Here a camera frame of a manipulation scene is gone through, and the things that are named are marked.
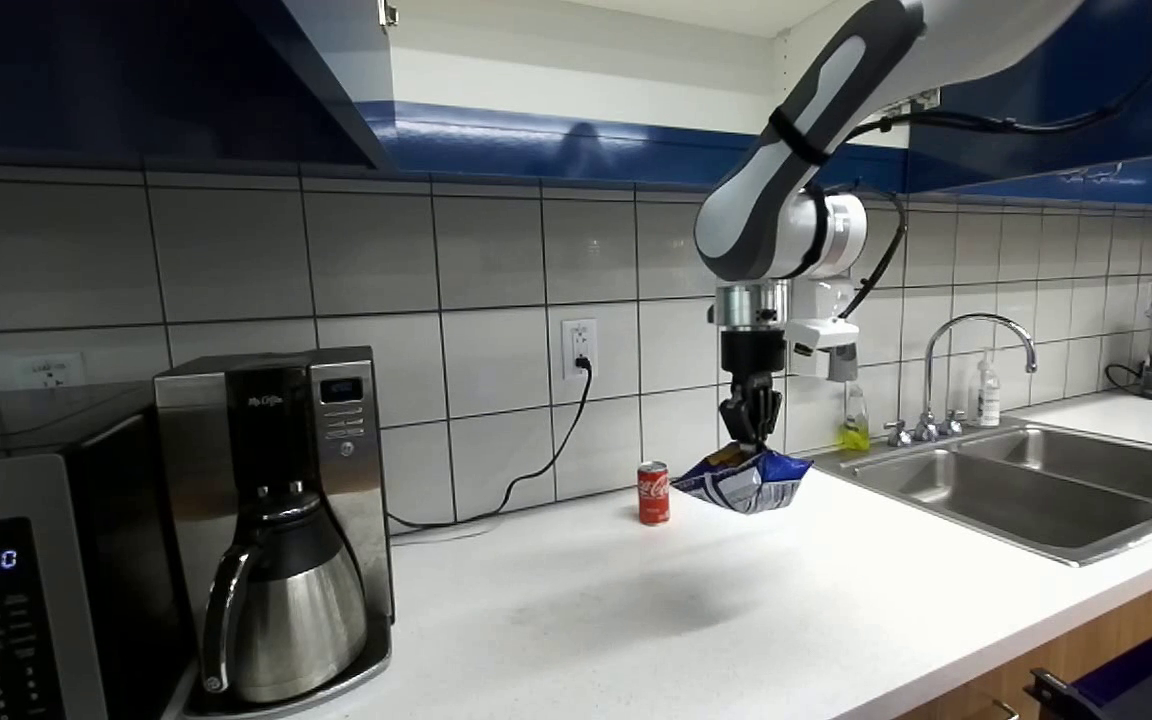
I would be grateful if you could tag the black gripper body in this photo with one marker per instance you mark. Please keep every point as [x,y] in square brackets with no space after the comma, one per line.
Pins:
[750,321]

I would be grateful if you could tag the red soda can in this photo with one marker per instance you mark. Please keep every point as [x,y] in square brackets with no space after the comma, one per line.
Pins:
[653,494]

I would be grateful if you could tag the stainless steel double sink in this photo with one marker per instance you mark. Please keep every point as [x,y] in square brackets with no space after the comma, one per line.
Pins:
[1058,494]

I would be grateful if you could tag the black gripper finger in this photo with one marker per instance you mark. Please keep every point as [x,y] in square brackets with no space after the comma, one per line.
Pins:
[765,410]
[734,415]

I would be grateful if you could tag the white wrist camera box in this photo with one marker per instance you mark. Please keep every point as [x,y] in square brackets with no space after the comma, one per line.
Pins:
[805,359]

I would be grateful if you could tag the chrome sink faucet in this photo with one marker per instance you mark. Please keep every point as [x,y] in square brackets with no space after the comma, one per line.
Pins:
[946,399]

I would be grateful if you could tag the blue bin under counter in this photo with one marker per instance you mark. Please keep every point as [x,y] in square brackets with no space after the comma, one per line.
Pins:
[1119,690]

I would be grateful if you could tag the yellow dish soap bottle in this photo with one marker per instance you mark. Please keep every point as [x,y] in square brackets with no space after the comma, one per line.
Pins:
[853,436]

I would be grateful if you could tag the black microwave oven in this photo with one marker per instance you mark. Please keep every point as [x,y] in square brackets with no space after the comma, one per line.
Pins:
[89,587]

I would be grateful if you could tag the white soap dispenser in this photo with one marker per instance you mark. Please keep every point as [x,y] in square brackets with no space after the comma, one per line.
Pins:
[839,333]

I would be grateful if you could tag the small white bottle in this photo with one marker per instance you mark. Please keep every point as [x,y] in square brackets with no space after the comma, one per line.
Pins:
[989,395]

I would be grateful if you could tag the blue cabinet door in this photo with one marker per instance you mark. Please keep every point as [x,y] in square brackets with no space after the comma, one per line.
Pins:
[189,81]

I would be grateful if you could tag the black steel coffee maker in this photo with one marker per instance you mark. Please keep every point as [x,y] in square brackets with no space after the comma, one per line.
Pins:
[235,425]

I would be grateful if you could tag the open blue upper cabinet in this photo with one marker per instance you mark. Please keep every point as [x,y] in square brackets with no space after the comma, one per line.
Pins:
[522,78]

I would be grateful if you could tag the steel coffee carafe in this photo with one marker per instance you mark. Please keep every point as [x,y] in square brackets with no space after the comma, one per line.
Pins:
[286,605]

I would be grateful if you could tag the white wall outlet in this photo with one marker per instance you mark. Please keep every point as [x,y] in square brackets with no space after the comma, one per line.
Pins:
[579,351]

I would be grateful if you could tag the blue snack packet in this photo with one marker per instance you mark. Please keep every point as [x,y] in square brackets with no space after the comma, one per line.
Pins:
[746,476]

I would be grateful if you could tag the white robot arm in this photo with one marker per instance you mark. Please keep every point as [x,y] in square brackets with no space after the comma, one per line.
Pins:
[762,223]

